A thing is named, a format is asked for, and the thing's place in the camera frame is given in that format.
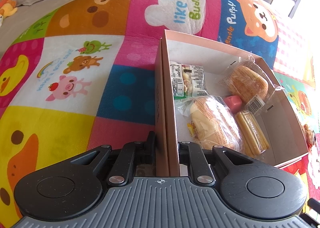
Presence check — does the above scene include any bread roll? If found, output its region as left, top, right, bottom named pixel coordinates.
left=219, top=54, right=284, bottom=116
left=175, top=95, right=245, bottom=153

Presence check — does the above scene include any pink cardboard box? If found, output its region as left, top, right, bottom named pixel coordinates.
left=155, top=30, right=308, bottom=177

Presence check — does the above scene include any green white snack packet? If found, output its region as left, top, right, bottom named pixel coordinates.
left=170, top=62, right=209, bottom=99

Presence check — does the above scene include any biscuit stick pack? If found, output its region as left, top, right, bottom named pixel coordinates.
left=223, top=95, right=270, bottom=158

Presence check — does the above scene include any colourful cartoon play mat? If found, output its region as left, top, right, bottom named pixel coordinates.
left=1, top=0, right=319, bottom=227

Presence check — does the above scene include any orange plush toy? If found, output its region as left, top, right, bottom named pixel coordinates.
left=0, top=0, right=18, bottom=19

